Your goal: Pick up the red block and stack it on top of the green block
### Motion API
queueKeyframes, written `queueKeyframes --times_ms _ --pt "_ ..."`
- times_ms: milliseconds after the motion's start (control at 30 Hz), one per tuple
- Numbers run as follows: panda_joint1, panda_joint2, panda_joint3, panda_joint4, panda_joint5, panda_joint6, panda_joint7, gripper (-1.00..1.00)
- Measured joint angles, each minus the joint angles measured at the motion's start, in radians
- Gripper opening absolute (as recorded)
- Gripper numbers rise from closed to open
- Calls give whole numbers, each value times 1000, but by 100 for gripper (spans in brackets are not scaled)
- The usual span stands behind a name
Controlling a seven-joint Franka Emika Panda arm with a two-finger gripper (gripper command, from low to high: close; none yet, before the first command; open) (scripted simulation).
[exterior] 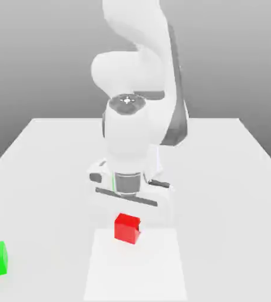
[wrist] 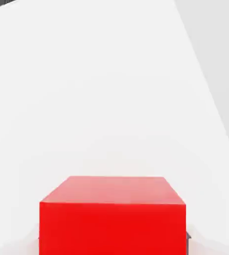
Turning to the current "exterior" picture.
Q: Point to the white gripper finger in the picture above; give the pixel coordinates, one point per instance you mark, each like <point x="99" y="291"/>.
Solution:
<point x="138" y="227"/>

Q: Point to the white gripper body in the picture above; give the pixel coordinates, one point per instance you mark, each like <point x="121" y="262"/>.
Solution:
<point x="128" y="201"/>

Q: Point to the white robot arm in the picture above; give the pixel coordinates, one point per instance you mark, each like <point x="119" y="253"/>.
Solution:
<point x="128" y="132"/>

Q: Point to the small red cube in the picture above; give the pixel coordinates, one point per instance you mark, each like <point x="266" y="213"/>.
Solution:
<point x="125" y="228"/>

